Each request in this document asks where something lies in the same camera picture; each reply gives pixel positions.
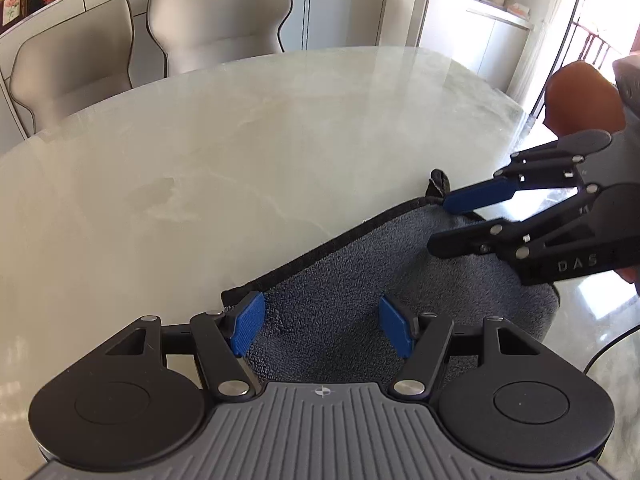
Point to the white side counter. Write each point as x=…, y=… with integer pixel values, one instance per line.
x=500, y=45

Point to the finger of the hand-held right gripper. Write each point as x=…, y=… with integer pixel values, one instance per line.
x=480, y=196
x=465, y=240

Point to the brown chair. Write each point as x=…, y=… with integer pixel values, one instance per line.
x=582, y=97

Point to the flower picture frame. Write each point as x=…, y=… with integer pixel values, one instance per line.
x=12, y=9

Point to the beige dining chair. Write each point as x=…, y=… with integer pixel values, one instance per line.
x=220, y=15
x=75, y=65

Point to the person's right hand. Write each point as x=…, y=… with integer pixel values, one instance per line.
x=629, y=275

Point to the blue grey microfiber towel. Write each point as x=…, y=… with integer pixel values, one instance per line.
x=340, y=285

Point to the balcony railing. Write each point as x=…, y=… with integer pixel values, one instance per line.
x=597, y=45

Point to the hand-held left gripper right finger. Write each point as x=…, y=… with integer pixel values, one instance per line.
x=395, y=325

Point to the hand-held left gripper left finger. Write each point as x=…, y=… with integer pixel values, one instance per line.
x=247, y=322

